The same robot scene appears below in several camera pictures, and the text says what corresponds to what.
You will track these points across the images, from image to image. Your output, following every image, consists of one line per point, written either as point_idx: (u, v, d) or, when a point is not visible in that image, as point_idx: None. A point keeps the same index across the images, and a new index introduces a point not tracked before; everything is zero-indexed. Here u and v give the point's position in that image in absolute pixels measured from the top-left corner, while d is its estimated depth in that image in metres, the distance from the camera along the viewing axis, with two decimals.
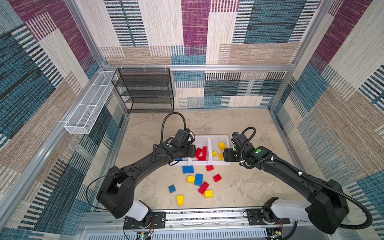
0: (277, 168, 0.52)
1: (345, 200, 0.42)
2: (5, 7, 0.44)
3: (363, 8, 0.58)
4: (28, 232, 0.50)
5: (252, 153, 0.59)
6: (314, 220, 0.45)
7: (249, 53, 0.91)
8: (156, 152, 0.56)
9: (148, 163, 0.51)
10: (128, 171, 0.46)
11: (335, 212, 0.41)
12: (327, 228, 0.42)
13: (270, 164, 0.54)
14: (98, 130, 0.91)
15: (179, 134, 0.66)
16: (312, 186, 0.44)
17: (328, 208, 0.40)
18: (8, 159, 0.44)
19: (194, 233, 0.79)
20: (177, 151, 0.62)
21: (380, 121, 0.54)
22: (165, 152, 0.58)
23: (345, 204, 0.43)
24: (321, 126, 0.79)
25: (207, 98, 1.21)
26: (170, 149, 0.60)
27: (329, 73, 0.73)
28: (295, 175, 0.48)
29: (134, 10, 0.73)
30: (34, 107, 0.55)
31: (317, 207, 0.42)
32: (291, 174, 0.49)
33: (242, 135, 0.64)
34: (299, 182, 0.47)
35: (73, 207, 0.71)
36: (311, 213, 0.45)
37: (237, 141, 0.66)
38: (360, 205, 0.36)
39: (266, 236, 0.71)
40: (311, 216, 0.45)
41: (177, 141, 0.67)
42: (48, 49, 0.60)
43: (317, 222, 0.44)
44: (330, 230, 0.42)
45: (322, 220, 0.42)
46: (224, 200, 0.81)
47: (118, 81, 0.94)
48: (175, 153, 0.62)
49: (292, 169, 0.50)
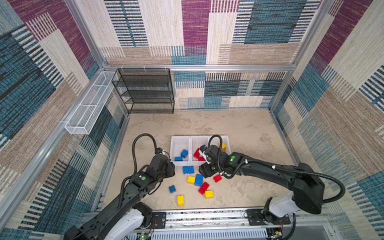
0: (253, 169, 0.53)
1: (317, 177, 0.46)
2: (5, 7, 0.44)
3: (362, 8, 0.59)
4: (27, 232, 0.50)
5: (228, 163, 0.59)
6: (302, 206, 0.46)
7: (249, 53, 0.91)
8: (125, 193, 0.51)
9: (114, 212, 0.46)
10: (87, 231, 0.41)
11: (314, 192, 0.43)
12: (314, 210, 0.44)
13: (246, 167, 0.55)
14: (98, 130, 0.91)
15: (153, 161, 0.60)
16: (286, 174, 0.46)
17: (307, 191, 0.42)
18: (8, 160, 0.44)
19: (194, 233, 0.79)
20: (153, 182, 0.57)
21: (380, 122, 0.54)
22: (136, 189, 0.52)
23: (318, 180, 0.46)
24: (321, 126, 0.79)
25: (207, 98, 1.21)
26: (144, 183, 0.54)
27: (329, 73, 0.73)
28: (268, 169, 0.50)
29: (134, 10, 0.73)
30: (34, 107, 0.55)
31: (299, 194, 0.43)
32: (266, 170, 0.51)
33: (213, 146, 0.64)
34: (275, 175, 0.48)
35: (73, 207, 0.71)
36: (297, 201, 0.46)
37: (211, 154, 0.65)
38: (334, 179, 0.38)
39: (266, 236, 0.71)
40: (298, 203, 0.47)
41: (152, 169, 0.60)
42: (48, 49, 0.60)
43: (305, 208, 0.46)
44: (317, 209, 0.43)
45: (308, 203, 0.44)
46: (224, 200, 0.81)
47: (118, 81, 0.94)
48: (150, 185, 0.56)
49: (265, 165, 0.52)
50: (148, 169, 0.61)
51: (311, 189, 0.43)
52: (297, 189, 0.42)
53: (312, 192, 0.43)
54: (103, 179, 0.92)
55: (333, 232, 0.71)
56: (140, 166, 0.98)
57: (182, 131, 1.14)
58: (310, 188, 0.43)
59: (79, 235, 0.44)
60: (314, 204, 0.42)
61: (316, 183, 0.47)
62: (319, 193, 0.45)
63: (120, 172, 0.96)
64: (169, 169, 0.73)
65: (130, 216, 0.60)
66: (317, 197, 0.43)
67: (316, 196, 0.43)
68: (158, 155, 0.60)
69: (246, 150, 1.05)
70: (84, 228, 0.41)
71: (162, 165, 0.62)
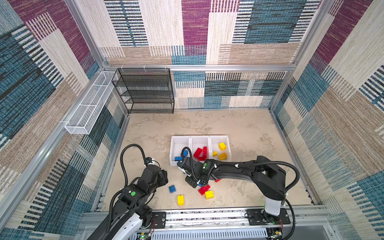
0: (221, 172, 0.57)
1: (274, 166, 0.50)
2: (5, 7, 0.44)
3: (363, 8, 0.58)
4: (28, 232, 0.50)
5: (202, 171, 0.62)
6: (269, 195, 0.49)
7: (249, 53, 0.91)
8: (113, 213, 0.49)
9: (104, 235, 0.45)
10: None
11: (275, 181, 0.49)
12: (278, 196, 0.47)
13: (216, 171, 0.58)
14: (98, 130, 0.91)
15: (145, 173, 0.58)
16: (248, 170, 0.50)
17: (266, 181, 0.46)
18: (8, 159, 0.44)
19: (194, 233, 0.79)
20: (144, 195, 0.55)
21: (380, 121, 0.54)
22: (125, 207, 0.51)
23: (277, 169, 0.50)
24: (321, 126, 0.79)
25: (207, 98, 1.21)
26: (134, 198, 0.53)
27: (329, 73, 0.73)
28: (234, 168, 0.54)
29: (134, 10, 0.73)
30: (34, 107, 0.55)
31: (261, 185, 0.46)
32: (232, 169, 0.54)
33: (185, 159, 0.68)
34: (239, 172, 0.52)
35: (73, 207, 0.71)
36: (264, 191, 0.49)
37: (185, 166, 0.68)
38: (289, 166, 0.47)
39: (266, 236, 0.71)
40: (266, 194, 0.49)
41: (143, 182, 0.59)
42: (48, 49, 0.60)
43: (271, 196, 0.49)
44: (281, 196, 0.46)
45: (271, 192, 0.47)
46: (224, 199, 0.81)
47: (118, 81, 0.94)
48: (141, 199, 0.55)
49: (230, 164, 0.56)
50: (139, 181, 0.59)
51: (270, 180, 0.47)
52: (258, 182, 0.46)
53: (272, 181, 0.47)
54: (103, 179, 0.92)
55: (333, 232, 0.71)
56: (139, 166, 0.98)
57: (182, 131, 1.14)
58: (269, 179, 0.46)
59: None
60: (276, 191, 0.46)
61: (276, 172, 0.50)
62: (280, 180, 0.49)
63: (120, 172, 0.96)
64: (161, 178, 0.71)
65: (127, 223, 0.60)
66: (277, 184, 0.47)
67: (276, 184, 0.47)
68: (148, 168, 0.58)
69: (246, 150, 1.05)
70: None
71: (154, 178, 0.61)
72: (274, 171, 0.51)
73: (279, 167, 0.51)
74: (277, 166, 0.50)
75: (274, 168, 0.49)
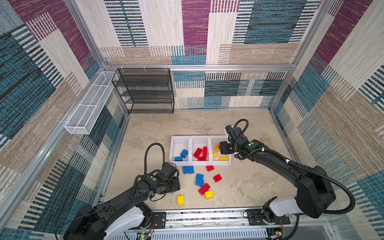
0: (266, 158, 0.55)
1: (329, 185, 0.44)
2: (5, 7, 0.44)
3: (363, 8, 0.58)
4: (27, 232, 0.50)
5: (245, 146, 0.62)
6: (300, 205, 0.47)
7: (249, 53, 0.91)
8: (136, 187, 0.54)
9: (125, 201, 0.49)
10: (100, 211, 0.44)
11: (320, 196, 0.43)
12: (312, 212, 0.44)
13: (261, 154, 0.57)
14: (98, 130, 0.91)
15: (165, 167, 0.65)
16: (298, 171, 0.46)
17: (312, 191, 0.42)
18: (8, 159, 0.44)
19: (194, 233, 0.79)
20: (161, 185, 0.60)
21: (380, 121, 0.54)
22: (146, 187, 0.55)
23: (330, 189, 0.44)
24: (321, 126, 0.79)
25: (207, 98, 1.21)
26: (154, 183, 0.58)
27: (329, 73, 0.73)
28: (281, 162, 0.51)
29: (134, 10, 0.73)
30: (34, 107, 0.55)
31: (303, 192, 0.44)
32: (279, 162, 0.51)
33: (237, 128, 0.67)
34: (286, 168, 0.49)
35: (73, 207, 0.71)
36: (298, 198, 0.47)
37: (232, 134, 0.68)
38: (347, 190, 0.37)
39: (266, 236, 0.71)
40: (298, 202, 0.47)
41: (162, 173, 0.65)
42: (48, 49, 0.60)
43: (304, 207, 0.46)
44: (315, 212, 0.43)
45: (307, 204, 0.44)
46: (224, 199, 0.81)
47: (118, 81, 0.94)
48: (158, 188, 0.60)
49: (280, 157, 0.53)
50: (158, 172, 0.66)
51: (317, 193, 0.42)
52: (302, 186, 0.43)
53: (318, 195, 0.42)
54: (103, 179, 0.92)
55: (333, 232, 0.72)
56: (139, 166, 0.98)
57: (182, 131, 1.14)
58: (317, 192, 0.42)
59: (93, 212, 0.43)
60: (314, 206, 0.43)
61: (326, 191, 0.45)
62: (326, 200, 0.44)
63: (120, 172, 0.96)
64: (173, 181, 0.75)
65: (132, 212, 0.60)
66: (321, 201, 0.43)
67: (320, 200, 0.43)
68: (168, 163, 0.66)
69: None
70: (97, 208, 0.44)
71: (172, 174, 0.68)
72: (325, 188, 0.46)
73: (332, 190, 0.44)
74: (331, 186, 0.44)
75: (328, 186, 0.44)
